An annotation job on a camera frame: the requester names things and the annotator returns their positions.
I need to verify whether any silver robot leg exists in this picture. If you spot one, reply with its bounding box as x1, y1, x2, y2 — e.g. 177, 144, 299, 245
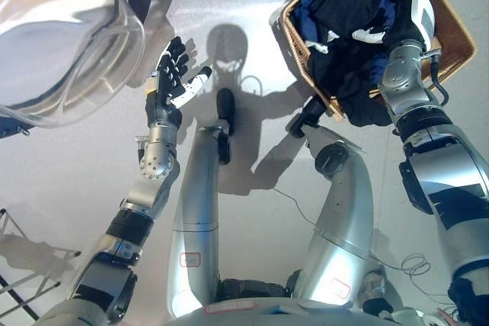
296, 127, 374, 304
167, 124, 232, 319

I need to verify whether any silver left robot leg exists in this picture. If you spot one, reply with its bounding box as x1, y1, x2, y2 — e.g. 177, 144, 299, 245
167, 124, 232, 319

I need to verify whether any black crumpled garment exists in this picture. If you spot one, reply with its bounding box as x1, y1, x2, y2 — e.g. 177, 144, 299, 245
306, 37, 395, 128

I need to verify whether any silver robot torso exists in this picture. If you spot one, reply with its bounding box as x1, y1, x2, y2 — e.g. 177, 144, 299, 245
162, 278, 459, 326

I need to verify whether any silver right robot leg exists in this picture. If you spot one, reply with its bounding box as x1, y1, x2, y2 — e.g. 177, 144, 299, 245
296, 127, 374, 304

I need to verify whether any transparent washing machine door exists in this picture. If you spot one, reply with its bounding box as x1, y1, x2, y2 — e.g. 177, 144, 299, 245
0, 0, 148, 140

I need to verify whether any thin grey floor cable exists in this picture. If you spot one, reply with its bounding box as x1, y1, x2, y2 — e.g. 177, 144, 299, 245
271, 187, 433, 278

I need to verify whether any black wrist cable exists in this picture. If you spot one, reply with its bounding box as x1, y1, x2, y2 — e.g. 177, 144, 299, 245
426, 49, 450, 108

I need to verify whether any black left robot foot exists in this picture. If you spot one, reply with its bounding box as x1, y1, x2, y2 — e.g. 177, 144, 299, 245
215, 88, 237, 166

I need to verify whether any white cloth piece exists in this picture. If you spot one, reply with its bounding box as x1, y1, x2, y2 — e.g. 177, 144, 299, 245
303, 29, 340, 55

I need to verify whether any black robot foot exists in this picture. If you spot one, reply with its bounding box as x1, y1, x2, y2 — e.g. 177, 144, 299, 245
287, 95, 328, 138
215, 88, 237, 166

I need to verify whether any blue garment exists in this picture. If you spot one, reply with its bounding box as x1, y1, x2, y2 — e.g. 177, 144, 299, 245
292, 0, 400, 85

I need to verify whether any brown wicker laundry basket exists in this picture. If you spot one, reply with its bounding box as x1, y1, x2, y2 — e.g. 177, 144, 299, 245
269, 0, 478, 123

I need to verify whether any metal drying rack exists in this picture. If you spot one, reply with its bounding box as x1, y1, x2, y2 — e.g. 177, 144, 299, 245
0, 207, 83, 320

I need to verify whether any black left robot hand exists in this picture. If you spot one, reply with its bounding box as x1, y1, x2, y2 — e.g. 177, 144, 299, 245
144, 36, 213, 127

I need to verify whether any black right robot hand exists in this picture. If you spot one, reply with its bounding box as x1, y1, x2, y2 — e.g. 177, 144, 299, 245
351, 0, 438, 53

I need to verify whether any black right robot foot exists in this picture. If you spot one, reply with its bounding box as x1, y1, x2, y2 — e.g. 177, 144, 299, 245
287, 95, 328, 138

